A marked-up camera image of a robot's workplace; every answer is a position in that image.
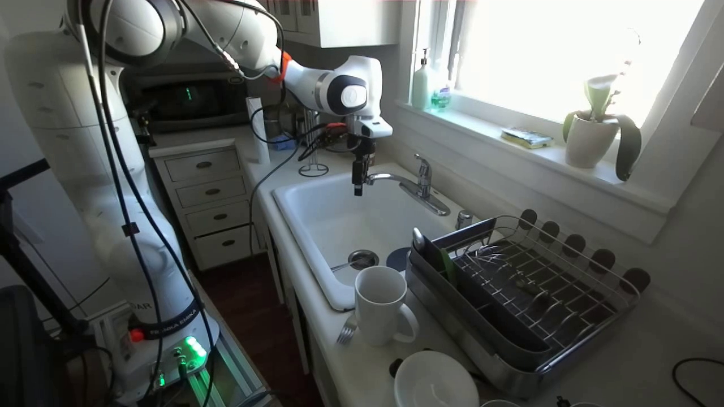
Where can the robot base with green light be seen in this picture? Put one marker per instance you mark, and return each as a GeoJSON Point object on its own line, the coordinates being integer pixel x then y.
{"type": "Point", "coordinates": [205, 370]}

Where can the yellow green sponge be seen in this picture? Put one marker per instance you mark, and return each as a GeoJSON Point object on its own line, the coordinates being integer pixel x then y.
{"type": "Point", "coordinates": [525, 139]}

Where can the white kitchen sink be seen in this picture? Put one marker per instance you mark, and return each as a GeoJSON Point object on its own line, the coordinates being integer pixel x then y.
{"type": "Point", "coordinates": [325, 217]}

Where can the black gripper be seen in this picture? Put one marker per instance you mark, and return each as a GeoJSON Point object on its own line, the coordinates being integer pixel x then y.
{"type": "Point", "coordinates": [363, 153]}

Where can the bright kitchen window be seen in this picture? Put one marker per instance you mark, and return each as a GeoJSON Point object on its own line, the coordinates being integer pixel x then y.
{"type": "Point", "coordinates": [544, 52]}

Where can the metal dish rack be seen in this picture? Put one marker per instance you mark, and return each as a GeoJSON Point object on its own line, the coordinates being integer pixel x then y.
{"type": "Point", "coordinates": [528, 309]}

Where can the metal sink drain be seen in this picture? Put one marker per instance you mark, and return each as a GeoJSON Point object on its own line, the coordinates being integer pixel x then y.
{"type": "Point", "coordinates": [363, 259]}

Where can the white wall cabinet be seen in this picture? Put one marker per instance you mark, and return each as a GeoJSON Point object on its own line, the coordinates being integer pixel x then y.
{"type": "Point", "coordinates": [340, 24]}

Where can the black microwave oven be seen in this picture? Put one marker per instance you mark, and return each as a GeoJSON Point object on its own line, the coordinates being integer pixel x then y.
{"type": "Point", "coordinates": [194, 103]}

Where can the white bowl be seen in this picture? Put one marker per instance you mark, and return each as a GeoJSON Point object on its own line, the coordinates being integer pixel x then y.
{"type": "Point", "coordinates": [433, 386]}

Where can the white mug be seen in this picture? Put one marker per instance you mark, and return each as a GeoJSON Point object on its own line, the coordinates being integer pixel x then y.
{"type": "Point", "coordinates": [380, 309]}

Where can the green potted plant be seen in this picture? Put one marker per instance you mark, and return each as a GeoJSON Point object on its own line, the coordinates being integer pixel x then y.
{"type": "Point", "coordinates": [630, 144]}

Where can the white plant pot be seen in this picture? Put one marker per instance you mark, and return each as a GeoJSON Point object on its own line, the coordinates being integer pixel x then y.
{"type": "Point", "coordinates": [588, 140]}

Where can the chrome sink faucet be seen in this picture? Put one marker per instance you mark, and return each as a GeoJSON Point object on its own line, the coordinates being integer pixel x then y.
{"type": "Point", "coordinates": [423, 182]}

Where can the white drawer cabinet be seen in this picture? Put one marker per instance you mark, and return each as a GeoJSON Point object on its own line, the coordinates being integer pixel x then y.
{"type": "Point", "coordinates": [211, 205]}

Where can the black tripod stand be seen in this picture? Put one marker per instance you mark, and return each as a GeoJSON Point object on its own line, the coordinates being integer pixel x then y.
{"type": "Point", "coordinates": [30, 271]}

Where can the green dish soap bottle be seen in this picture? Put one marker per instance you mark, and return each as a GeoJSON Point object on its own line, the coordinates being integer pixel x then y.
{"type": "Point", "coordinates": [418, 87]}

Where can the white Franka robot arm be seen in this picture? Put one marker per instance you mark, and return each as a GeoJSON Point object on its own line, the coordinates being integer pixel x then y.
{"type": "Point", "coordinates": [68, 127]}

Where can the chrome sink hole cap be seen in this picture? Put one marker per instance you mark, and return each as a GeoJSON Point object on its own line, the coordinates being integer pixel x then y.
{"type": "Point", "coordinates": [465, 219]}

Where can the small teal cup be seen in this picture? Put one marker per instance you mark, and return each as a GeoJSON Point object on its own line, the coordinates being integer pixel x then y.
{"type": "Point", "coordinates": [442, 100]}

